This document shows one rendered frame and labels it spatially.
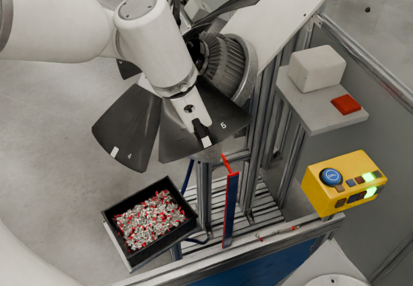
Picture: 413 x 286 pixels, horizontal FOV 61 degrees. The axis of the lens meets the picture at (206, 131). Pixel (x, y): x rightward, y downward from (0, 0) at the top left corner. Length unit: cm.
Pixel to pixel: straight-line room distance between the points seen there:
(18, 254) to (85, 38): 25
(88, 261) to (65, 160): 70
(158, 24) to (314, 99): 95
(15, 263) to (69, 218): 187
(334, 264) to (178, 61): 45
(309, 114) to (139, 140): 62
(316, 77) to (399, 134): 34
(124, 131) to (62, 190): 124
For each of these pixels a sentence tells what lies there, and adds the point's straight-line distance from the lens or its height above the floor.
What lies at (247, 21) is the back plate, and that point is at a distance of 116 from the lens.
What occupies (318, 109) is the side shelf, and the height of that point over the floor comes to 86.
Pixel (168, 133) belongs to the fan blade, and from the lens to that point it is 80.
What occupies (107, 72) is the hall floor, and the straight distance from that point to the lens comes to 294.
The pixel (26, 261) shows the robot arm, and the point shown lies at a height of 153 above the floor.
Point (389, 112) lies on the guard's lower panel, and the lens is 137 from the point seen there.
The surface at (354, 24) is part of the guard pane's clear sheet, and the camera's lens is 145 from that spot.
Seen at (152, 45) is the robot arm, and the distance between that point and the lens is 53.
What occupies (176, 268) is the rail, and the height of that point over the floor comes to 85.
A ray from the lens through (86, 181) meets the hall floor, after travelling 223.
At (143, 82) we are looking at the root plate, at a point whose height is 111.
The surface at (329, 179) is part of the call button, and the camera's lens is 86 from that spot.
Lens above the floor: 175
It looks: 48 degrees down
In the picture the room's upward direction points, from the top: straight up
